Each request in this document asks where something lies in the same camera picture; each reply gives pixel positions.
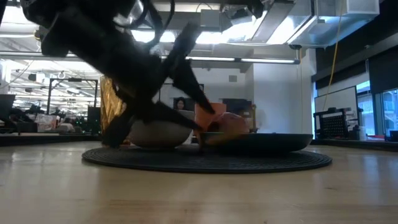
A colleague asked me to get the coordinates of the whiteboard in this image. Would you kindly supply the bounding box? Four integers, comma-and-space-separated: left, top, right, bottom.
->
313, 86, 359, 113

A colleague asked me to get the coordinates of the black metal frame rig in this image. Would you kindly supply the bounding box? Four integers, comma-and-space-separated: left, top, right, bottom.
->
47, 77, 99, 116

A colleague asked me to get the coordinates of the dark teal plate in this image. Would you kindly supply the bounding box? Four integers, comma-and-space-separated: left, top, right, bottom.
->
198, 132, 313, 155

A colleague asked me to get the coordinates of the orange cup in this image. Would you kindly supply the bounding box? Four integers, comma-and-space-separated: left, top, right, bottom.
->
194, 102, 228, 133

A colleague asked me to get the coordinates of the long ceiling light bar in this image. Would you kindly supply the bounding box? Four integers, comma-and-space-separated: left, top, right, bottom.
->
0, 52, 301, 65

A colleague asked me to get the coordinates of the black monitor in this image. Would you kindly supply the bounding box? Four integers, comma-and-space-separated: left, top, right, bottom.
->
0, 94, 16, 122

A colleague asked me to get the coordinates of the yellow hanging cable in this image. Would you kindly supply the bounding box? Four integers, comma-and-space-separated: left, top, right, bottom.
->
322, 12, 343, 110

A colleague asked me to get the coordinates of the person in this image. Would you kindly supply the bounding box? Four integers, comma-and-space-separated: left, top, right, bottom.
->
174, 96, 188, 111

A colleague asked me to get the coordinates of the black wire cart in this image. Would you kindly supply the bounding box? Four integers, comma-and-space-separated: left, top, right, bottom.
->
313, 107, 364, 141

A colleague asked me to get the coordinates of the round dark woven placemat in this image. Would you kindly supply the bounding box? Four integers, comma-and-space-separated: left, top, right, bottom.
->
81, 145, 333, 174

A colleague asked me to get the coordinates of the bagel half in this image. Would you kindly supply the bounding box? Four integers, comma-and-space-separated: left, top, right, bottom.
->
214, 111, 250, 135

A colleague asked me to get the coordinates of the white ceramic bowl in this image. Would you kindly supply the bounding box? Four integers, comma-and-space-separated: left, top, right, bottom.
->
128, 119, 195, 149

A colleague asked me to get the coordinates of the black looped cable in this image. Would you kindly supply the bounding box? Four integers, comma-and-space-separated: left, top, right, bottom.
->
141, 0, 175, 47

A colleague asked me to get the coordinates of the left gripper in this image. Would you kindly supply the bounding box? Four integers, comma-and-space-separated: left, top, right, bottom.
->
74, 22, 216, 149

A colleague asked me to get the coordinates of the black background equipment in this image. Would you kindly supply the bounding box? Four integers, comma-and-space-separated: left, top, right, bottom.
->
221, 98, 257, 133

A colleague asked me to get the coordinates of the red white package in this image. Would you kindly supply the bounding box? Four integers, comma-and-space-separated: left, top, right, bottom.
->
34, 114, 58, 131

